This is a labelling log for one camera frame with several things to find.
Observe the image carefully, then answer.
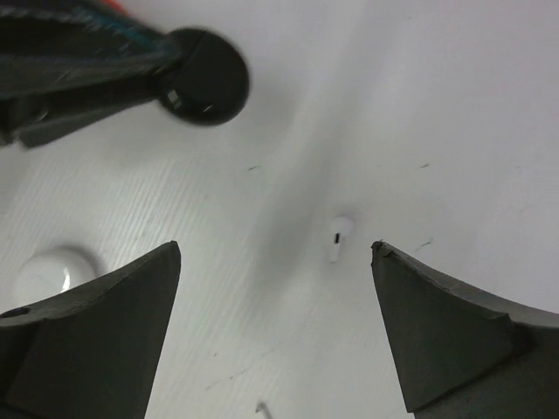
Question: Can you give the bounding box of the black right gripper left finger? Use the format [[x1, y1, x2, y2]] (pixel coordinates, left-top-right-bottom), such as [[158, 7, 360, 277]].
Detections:
[[1, 241, 181, 419]]

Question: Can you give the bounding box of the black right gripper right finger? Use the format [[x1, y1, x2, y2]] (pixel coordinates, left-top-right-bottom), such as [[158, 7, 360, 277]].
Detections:
[[371, 241, 558, 418]]

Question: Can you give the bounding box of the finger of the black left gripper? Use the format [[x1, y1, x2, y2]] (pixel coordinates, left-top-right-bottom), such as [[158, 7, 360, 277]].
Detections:
[[1, 65, 175, 148], [1, 1, 179, 100]]

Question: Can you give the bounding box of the white earbud charging case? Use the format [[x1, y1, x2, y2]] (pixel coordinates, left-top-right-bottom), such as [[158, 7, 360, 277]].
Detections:
[[12, 247, 99, 306]]

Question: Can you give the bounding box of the black earbud charging case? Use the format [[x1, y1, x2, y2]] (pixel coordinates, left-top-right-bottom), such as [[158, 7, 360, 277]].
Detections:
[[156, 28, 251, 127]]

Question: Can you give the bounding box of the white earbud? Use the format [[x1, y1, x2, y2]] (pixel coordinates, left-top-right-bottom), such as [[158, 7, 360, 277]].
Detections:
[[328, 216, 354, 263]]

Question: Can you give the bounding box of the orange earbud charging case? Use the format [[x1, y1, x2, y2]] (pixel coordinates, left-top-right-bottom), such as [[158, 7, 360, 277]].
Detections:
[[101, 0, 128, 14]]

